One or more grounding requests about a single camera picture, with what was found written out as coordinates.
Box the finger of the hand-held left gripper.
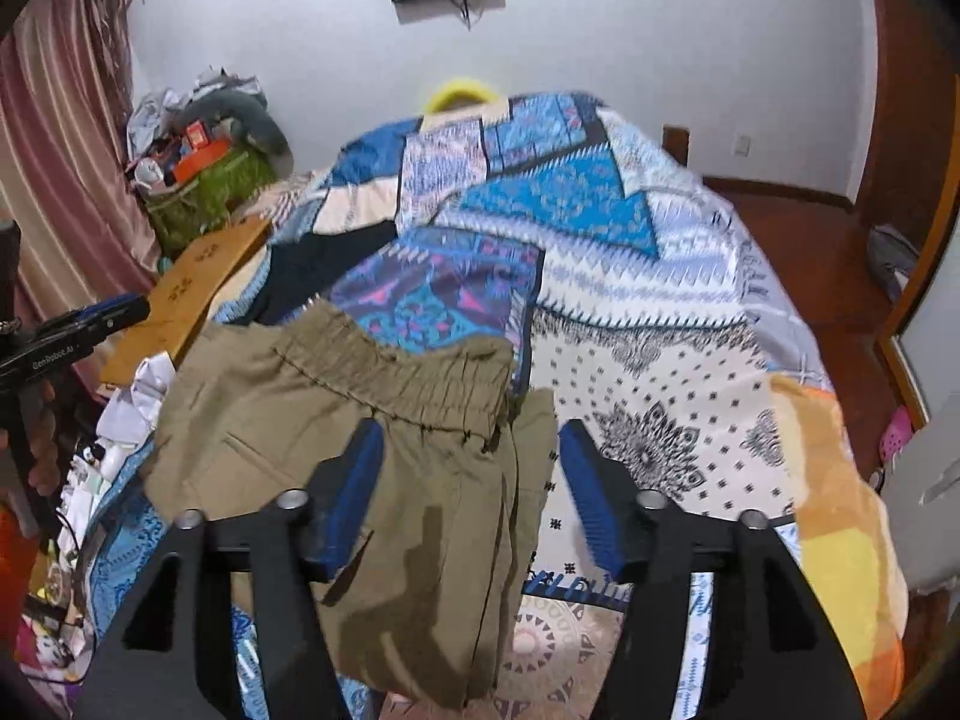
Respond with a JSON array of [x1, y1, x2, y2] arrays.
[[34, 295, 151, 350]]

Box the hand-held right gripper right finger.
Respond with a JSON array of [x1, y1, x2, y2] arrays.
[[559, 418, 871, 720]]

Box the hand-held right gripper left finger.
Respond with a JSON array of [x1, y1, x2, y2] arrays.
[[75, 418, 387, 720]]

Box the khaki pants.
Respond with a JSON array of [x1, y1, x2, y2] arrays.
[[142, 300, 560, 710]]

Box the person's left hand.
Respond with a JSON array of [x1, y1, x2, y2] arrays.
[[26, 379, 68, 511]]

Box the wooden lap table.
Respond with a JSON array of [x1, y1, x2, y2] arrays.
[[100, 214, 271, 387]]

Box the clutter of papers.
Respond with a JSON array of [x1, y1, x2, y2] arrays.
[[15, 352, 181, 683]]

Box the green laundry basket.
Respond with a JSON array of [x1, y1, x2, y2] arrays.
[[144, 146, 278, 256]]

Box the blue patchwork blanket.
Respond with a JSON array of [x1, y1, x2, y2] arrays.
[[86, 90, 837, 720]]

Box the orange box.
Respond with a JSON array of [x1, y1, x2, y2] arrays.
[[174, 136, 233, 181]]

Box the pink striped curtain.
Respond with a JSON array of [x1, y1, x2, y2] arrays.
[[0, 0, 162, 331]]

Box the black cloth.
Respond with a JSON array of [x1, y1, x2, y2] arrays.
[[244, 223, 398, 327]]

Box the striped pink bedsheet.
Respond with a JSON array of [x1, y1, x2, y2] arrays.
[[259, 169, 335, 230]]

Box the pile of grey clothes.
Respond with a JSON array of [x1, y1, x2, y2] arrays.
[[172, 90, 295, 158]]

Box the orange blanket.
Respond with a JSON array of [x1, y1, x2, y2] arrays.
[[769, 371, 908, 720]]

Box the pink slipper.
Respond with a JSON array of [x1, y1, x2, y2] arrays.
[[877, 405, 916, 462]]

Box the wooden wardrobe sliding doors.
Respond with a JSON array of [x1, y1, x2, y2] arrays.
[[876, 180, 960, 425]]

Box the white heart-print sliding door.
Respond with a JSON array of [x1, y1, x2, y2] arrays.
[[896, 262, 960, 593]]

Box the grey cloth on floor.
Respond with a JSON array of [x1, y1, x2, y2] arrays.
[[866, 223, 920, 301]]

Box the yellow curved cushion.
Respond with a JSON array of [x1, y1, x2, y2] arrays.
[[426, 75, 500, 113]]

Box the wooden room door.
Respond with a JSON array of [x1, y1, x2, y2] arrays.
[[855, 0, 960, 241]]

